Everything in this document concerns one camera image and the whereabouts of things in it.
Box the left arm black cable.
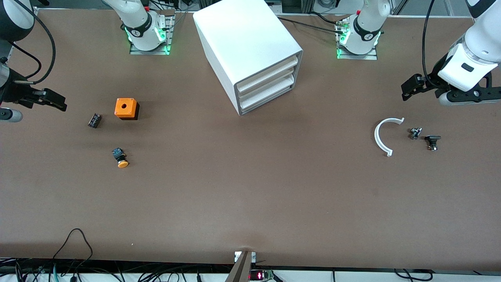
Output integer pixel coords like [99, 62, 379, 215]
[422, 0, 440, 89]

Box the white drawer cabinet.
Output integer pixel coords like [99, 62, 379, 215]
[193, 0, 304, 116]

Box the black looped cable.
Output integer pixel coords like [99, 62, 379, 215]
[52, 228, 94, 275]

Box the red LED circuit board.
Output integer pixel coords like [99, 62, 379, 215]
[249, 269, 275, 282]

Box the black table cable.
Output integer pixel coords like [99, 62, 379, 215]
[278, 17, 345, 34]
[308, 11, 347, 25]

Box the brown camera mount beam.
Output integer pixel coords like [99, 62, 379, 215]
[225, 251, 257, 282]

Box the black cable bundle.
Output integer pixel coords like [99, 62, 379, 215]
[0, 257, 235, 282]

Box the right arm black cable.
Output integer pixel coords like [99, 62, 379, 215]
[8, 0, 56, 85]

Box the small black bracket part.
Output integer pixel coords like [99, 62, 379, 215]
[425, 135, 442, 152]

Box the white curved plastic arc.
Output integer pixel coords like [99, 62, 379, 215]
[374, 117, 405, 157]

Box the white plastic drawer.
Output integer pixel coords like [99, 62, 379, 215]
[236, 55, 300, 94]
[240, 78, 294, 112]
[238, 68, 295, 103]

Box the black coiled floor cable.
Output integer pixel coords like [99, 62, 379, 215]
[393, 268, 434, 282]

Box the orange push button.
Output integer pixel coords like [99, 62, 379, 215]
[112, 147, 130, 169]

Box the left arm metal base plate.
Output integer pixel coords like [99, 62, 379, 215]
[335, 19, 378, 61]

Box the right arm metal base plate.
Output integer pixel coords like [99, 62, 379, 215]
[129, 10, 175, 56]

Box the orange box with hole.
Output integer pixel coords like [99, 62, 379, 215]
[114, 98, 140, 121]

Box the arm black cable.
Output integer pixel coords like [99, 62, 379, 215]
[8, 0, 56, 85]
[422, 0, 440, 89]

